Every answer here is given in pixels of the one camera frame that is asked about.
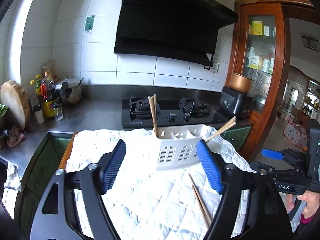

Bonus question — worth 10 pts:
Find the black gas stove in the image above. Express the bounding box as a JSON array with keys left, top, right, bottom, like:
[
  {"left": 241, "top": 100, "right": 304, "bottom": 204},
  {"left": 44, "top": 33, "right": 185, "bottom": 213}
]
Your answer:
[{"left": 121, "top": 96, "right": 227, "bottom": 128}]

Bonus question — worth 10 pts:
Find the steel bowl with greens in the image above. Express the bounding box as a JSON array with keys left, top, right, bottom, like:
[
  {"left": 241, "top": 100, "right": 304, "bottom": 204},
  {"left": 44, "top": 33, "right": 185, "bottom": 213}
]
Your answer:
[{"left": 0, "top": 103, "right": 8, "bottom": 130}]

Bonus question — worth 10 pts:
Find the white quilted cloth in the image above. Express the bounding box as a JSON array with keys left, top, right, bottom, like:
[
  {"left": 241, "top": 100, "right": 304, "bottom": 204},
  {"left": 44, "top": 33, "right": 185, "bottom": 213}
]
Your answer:
[{"left": 66, "top": 126, "right": 257, "bottom": 240}]

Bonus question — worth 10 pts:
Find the pink rag on counter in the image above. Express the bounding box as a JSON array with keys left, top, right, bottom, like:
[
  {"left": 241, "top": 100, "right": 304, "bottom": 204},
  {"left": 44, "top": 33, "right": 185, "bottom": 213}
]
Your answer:
[{"left": 7, "top": 126, "right": 25, "bottom": 148}]

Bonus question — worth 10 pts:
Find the white rag on counter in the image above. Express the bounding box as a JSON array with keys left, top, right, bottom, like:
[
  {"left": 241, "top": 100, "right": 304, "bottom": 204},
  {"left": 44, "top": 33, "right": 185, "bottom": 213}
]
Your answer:
[{"left": 4, "top": 162, "right": 22, "bottom": 191}]

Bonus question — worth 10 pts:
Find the wooden glass door cabinet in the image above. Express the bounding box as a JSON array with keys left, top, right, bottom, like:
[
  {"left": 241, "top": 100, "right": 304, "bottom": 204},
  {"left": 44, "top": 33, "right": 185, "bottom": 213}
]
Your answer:
[{"left": 227, "top": 2, "right": 290, "bottom": 161}]

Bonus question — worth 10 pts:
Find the black rice cooker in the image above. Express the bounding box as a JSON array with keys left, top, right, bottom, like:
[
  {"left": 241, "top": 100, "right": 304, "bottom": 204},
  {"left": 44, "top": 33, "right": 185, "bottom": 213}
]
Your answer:
[{"left": 219, "top": 86, "right": 254, "bottom": 119}]

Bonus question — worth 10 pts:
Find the green wall hook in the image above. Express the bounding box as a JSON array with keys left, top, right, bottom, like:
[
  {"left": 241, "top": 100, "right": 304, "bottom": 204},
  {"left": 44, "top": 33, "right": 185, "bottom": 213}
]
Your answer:
[{"left": 85, "top": 16, "right": 94, "bottom": 33}]

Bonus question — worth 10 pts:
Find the white wall socket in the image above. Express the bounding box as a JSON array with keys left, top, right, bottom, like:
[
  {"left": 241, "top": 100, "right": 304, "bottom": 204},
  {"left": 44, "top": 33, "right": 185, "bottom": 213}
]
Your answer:
[{"left": 210, "top": 62, "right": 219, "bottom": 73}]

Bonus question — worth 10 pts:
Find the round wooden cutting board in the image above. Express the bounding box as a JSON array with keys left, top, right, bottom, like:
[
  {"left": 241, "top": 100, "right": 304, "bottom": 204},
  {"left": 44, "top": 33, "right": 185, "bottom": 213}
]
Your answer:
[{"left": 1, "top": 80, "right": 30, "bottom": 130}]

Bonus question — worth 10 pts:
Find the green cabinet drawer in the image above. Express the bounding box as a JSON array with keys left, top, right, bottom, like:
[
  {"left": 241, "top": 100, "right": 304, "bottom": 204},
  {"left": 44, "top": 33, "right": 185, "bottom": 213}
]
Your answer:
[{"left": 221, "top": 126, "right": 251, "bottom": 152}]

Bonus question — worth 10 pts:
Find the small white jar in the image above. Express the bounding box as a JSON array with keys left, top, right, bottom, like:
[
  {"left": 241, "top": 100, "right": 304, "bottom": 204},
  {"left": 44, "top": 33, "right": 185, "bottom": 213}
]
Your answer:
[{"left": 33, "top": 103, "right": 44, "bottom": 124}]

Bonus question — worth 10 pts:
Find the white plastic utensil holder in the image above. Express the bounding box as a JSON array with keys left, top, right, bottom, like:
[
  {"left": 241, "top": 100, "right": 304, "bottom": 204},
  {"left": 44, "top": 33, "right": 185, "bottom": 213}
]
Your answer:
[{"left": 151, "top": 125, "right": 209, "bottom": 171}]

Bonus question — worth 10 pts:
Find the black range hood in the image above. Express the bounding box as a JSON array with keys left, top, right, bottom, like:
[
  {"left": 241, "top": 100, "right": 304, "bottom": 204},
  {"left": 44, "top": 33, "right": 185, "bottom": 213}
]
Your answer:
[{"left": 114, "top": 0, "right": 239, "bottom": 67}]

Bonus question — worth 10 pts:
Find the steel pressure cooker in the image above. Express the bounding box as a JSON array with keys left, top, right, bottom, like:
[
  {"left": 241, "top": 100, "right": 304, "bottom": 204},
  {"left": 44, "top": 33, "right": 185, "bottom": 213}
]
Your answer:
[{"left": 55, "top": 77, "right": 84, "bottom": 106}]

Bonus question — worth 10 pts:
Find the copper coloured pot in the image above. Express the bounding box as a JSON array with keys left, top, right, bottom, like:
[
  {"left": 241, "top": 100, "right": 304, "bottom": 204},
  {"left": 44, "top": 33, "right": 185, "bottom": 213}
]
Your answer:
[{"left": 229, "top": 73, "right": 253, "bottom": 93}]

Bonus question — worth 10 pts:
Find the person's right hand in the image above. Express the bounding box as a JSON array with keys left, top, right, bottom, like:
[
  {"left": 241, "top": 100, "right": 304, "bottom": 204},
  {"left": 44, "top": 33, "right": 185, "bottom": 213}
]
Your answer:
[{"left": 285, "top": 189, "right": 320, "bottom": 221}]

